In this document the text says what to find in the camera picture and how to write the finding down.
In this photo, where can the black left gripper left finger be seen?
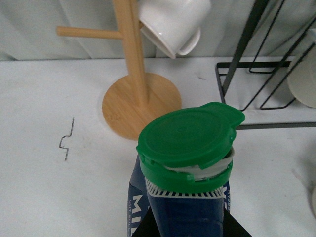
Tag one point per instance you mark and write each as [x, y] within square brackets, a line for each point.
[147, 227]

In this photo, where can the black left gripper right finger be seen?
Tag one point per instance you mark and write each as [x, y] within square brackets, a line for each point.
[232, 228]

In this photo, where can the blue white milk carton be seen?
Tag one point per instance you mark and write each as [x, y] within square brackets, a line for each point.
[182, 171]

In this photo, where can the wooden mug tree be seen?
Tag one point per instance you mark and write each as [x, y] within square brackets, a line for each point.
[138, 98]

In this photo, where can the white mug on tree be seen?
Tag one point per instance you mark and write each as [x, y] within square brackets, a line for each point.
[173, 26]

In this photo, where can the black wire cup rack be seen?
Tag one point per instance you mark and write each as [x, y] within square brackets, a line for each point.
[272, 46]

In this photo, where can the cream ribbed mug left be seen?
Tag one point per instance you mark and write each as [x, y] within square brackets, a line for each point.
[302, 78]

